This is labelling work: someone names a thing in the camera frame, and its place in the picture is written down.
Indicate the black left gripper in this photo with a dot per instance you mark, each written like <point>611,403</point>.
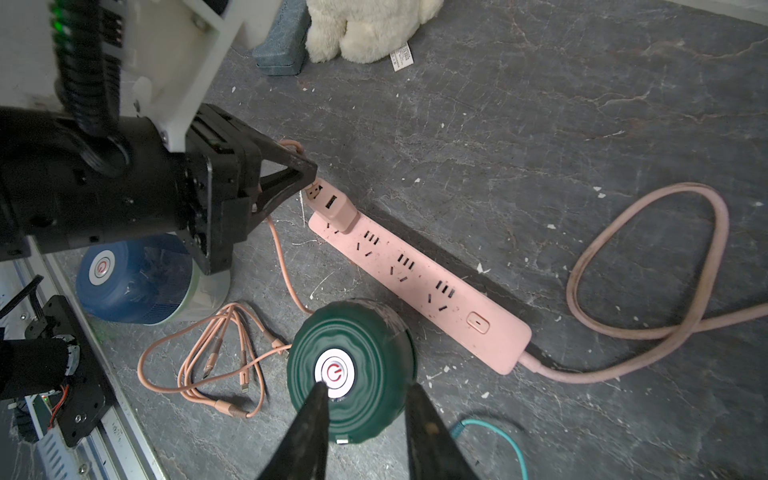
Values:
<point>234,179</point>

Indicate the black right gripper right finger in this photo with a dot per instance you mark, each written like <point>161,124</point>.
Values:
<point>432,453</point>

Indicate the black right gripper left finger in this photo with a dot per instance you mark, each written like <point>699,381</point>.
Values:
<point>302,453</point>

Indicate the pink USB charger adapter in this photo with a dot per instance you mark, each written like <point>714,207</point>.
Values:
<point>332,205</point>

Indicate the pink power strip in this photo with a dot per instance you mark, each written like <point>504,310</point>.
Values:
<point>498,337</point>

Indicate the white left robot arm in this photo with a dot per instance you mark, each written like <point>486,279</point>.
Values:
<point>137,161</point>

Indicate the grey-blue glasses case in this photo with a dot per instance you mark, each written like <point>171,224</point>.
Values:
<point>283,53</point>

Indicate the white plush dog toy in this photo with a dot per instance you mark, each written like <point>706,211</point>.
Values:
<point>364,31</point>

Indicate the metal base rail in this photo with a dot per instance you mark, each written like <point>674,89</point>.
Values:
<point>90,432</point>

